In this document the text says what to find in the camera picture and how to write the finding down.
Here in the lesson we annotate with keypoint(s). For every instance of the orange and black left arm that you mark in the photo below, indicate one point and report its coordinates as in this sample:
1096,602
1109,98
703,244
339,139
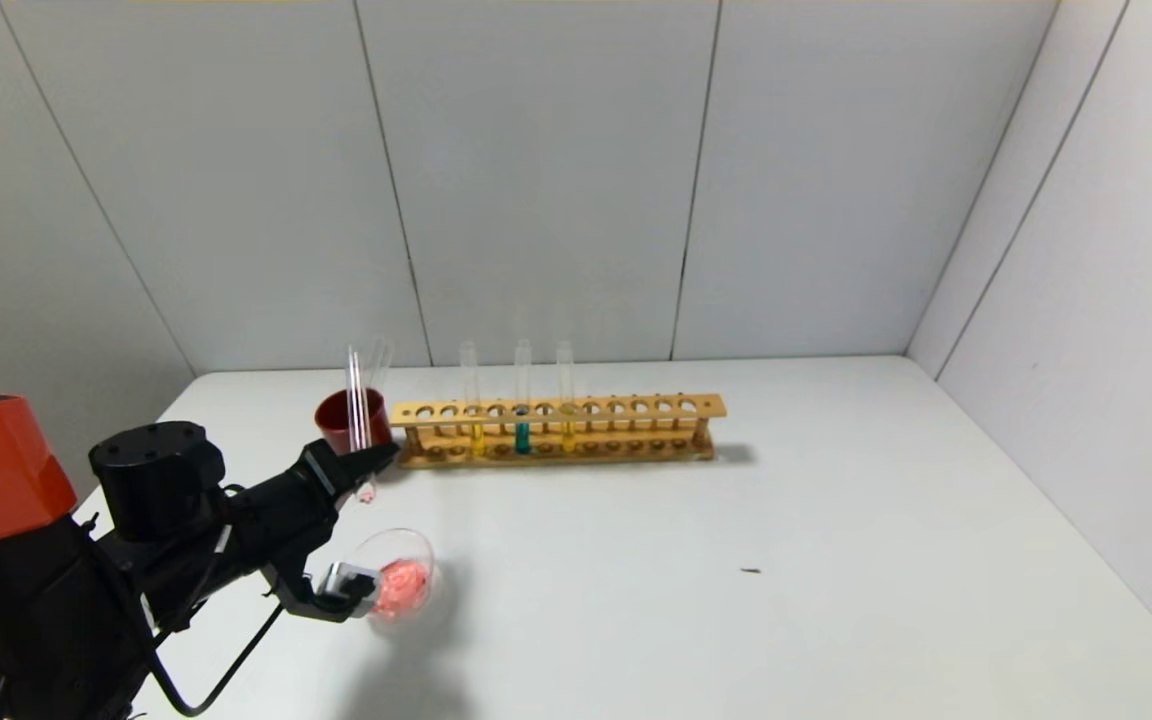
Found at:
36,600

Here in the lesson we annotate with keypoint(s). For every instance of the test tube with yellow pigment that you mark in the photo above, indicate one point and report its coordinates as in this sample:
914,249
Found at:
567,436
477,440

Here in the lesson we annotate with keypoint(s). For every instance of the test tube with red pigment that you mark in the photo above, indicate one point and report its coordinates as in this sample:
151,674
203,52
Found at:
356,400

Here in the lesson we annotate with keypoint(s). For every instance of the empty clear test tube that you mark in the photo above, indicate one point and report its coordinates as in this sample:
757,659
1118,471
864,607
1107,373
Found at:
383,365

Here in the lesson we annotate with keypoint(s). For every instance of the grey and black wrist camera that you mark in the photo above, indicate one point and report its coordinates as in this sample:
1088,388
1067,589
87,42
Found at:
351,585

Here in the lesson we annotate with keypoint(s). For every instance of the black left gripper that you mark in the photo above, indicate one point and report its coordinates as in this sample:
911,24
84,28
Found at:
325,469

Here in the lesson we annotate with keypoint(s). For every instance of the dark red cup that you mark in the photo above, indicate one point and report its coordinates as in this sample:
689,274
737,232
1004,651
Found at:
331,420

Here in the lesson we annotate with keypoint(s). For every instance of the clear glass beaker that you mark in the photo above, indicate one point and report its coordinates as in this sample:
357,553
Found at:
406,585

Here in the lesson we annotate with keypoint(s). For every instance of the test tube with teal pigment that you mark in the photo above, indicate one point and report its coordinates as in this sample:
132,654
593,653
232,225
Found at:
522,438

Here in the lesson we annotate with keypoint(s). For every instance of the wooden test tube rack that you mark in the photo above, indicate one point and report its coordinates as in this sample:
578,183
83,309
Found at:
636,408

